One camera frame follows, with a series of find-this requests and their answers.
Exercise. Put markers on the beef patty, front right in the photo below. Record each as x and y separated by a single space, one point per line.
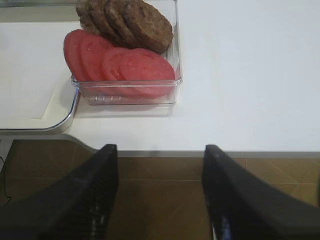
148 25

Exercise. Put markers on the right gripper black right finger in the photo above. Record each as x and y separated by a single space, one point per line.
243 207

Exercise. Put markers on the beef patty, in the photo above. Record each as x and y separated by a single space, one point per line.
86 22
114 12
97 14
148 25

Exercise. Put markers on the clear plastic patty tomato container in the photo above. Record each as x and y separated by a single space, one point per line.
124 92

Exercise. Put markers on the tomato slice, front right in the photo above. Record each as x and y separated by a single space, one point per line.
145 66

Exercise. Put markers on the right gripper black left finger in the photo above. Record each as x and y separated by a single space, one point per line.
77 207

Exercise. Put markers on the beef patty, leftmost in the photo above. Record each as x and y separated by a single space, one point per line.
86 22

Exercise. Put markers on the tomato slice, leftmost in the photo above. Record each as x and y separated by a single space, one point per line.
71 51

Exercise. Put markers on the white cutting board tray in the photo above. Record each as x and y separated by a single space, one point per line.
37 96

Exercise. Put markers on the tomato slice, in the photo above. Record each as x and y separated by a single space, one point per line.
71 51
111 63
92 51
145 66

